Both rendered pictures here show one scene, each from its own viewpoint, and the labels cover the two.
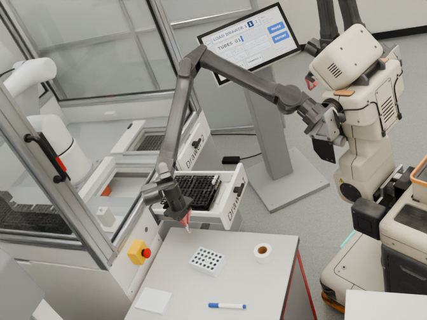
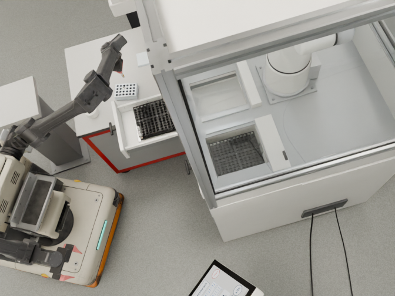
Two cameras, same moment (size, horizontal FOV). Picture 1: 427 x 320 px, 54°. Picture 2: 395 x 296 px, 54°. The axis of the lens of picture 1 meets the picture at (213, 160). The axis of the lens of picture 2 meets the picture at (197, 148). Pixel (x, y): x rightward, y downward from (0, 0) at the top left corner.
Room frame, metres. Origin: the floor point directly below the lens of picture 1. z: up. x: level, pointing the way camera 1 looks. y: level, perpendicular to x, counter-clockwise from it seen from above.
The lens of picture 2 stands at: (2.35, -0.23, 2.59)
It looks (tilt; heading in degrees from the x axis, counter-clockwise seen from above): 66 degrees down; 150
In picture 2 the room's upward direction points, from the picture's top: 18 degrees counter-clockwise
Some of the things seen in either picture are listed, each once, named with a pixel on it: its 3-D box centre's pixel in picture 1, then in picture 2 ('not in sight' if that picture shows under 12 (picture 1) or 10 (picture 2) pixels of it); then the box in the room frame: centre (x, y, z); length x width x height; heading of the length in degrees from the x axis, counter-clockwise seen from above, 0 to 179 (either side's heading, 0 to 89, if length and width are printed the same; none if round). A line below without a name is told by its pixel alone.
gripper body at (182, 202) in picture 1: (176, 202); (112, 59); (1.14, 0.18, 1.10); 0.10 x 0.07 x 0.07; 132
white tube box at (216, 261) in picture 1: (208, 261); (126, 91); (1.11, 0.16, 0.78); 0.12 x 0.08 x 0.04; 43
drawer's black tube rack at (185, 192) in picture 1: (192, 194); (158, 118); (1.43, 0.14, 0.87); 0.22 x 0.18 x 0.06; 58
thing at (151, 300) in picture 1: (154, 300); (147, 57); (1.04, 0.40, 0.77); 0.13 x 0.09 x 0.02; 54
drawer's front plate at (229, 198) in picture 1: (234, 195); (120, 129); (1.32, -0.03, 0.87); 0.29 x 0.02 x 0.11; 148
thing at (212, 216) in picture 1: (190, 195); (160, 118); (1.43, 0.15, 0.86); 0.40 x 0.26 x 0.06; 58
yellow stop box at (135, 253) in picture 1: (139, 252); not in sight; (1.20, 0.41, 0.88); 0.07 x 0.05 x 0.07; 148
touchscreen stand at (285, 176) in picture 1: (269, 122); not in sight; (2.26, -0.43, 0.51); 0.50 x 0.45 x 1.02; 6
